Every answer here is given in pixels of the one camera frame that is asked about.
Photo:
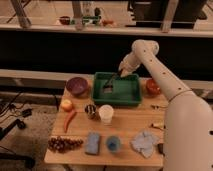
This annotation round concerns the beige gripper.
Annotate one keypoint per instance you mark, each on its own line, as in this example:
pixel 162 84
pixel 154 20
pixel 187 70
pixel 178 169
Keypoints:
pixel 128 65

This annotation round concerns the black dish brush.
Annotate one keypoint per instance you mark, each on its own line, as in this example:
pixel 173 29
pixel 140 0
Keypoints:
pixel 108 86

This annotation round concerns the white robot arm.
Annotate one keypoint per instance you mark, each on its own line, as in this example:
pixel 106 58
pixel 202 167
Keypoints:
pixel 188 120

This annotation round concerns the green plastic tray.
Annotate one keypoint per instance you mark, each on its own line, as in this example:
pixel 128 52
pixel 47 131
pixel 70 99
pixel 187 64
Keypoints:
pixel 125 92

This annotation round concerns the metal fork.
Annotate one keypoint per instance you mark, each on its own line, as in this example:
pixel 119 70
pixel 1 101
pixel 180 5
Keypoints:
pixel 158 107

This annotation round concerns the red background object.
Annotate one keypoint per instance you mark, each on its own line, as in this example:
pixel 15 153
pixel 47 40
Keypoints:
pixel 107 22

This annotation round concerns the white plastic cup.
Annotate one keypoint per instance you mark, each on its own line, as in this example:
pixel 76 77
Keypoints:
pixel 106 113

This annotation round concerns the purple bowl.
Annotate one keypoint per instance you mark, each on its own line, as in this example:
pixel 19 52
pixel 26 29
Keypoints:
pixel 77 86

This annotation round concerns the striped small cup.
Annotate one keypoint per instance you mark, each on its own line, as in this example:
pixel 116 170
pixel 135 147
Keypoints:
pixel 91 111

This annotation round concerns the green background box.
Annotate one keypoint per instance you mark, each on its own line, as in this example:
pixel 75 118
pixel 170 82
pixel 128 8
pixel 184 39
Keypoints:
pixel 91 20

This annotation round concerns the orange carrot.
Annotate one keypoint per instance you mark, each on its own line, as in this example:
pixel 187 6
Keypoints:
pixel 68 119

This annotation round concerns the yellow red apple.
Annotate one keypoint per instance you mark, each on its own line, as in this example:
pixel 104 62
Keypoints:
pixel 66 105

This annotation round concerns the dark red background bowl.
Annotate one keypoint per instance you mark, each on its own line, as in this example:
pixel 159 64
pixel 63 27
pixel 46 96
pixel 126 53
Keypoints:
pixel 64 20

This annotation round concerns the small blue cup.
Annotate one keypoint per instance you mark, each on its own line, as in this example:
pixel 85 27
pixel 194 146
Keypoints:
pixel 113 144

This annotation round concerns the light blue cloth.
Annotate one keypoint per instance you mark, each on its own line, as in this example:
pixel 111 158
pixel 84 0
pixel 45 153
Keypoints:
pixel 144 143

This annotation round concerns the black rectangular block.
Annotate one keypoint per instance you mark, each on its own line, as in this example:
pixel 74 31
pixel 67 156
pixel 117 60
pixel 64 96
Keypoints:
pixel 160 148

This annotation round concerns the blue sponge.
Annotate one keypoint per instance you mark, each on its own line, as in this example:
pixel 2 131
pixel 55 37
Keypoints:
pixel 92 143

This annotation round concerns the bunch of dark grapes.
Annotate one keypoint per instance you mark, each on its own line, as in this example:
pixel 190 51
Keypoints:
pixel 63 145

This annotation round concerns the wooden handled knife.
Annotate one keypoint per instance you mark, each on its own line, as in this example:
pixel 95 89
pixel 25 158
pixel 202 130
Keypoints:
pixel 158 125

